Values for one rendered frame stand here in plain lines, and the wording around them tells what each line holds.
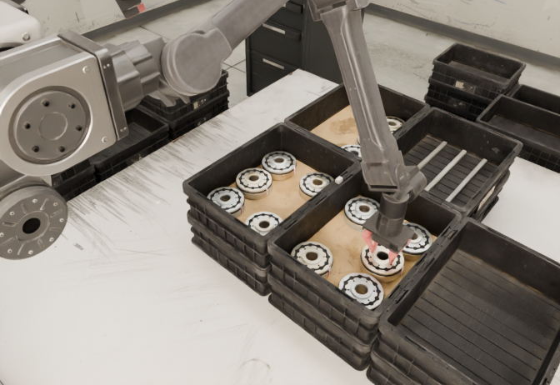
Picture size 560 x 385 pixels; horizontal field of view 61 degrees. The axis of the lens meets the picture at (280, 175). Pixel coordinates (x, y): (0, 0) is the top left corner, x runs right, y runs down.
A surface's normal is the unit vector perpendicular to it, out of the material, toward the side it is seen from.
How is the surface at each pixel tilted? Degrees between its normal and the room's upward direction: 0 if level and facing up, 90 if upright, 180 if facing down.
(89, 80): 90
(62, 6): 90
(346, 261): 0
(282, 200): 0
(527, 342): 0
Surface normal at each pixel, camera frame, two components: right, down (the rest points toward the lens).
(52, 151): 0.77, 0.43
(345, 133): 0.02, -0.76
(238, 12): 0.66, -0.03
